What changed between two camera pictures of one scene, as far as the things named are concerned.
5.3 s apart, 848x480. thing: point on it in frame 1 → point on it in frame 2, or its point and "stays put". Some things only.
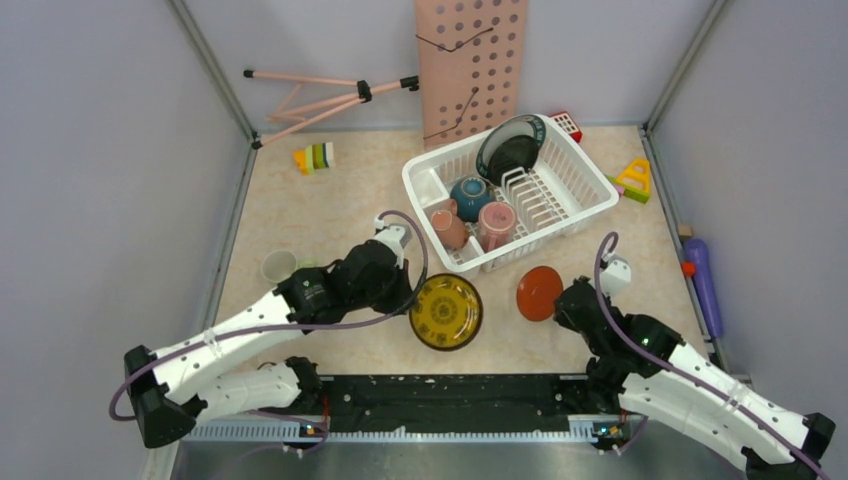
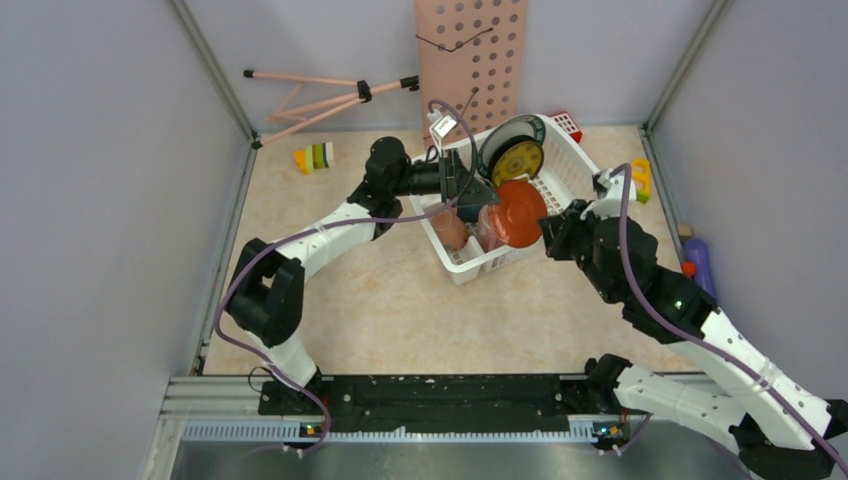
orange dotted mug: x=450 y=229 stays put
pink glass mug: x=496 y=223 stays put
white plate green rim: x=521 y=125 stays put
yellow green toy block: x=635 y=179 stays put
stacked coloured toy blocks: x=315 y=156 stays put
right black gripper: x=560 y=315 → x=559 y=228
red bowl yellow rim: x=537 y=291 → x=521 y=206
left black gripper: x=404 y=291 → x=450 y=164
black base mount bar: x=458 y=402 stays put
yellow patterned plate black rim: x=447 y=312 → x=514 y=156
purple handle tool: x=697 y=250 stays put
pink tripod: x=317 y=111 stays put
